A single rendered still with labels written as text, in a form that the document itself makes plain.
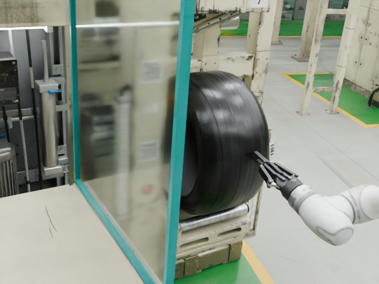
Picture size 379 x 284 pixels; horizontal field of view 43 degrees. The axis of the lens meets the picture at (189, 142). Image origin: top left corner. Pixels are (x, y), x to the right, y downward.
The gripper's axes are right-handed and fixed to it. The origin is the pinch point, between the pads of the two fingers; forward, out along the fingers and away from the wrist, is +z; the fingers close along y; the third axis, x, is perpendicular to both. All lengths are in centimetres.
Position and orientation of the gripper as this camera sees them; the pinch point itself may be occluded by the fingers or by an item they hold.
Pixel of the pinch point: (260, 159)
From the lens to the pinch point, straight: 168.4
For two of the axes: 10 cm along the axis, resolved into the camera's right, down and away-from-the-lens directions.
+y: -8.6, 1.5, -4.9
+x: -1.4, 8.4, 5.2
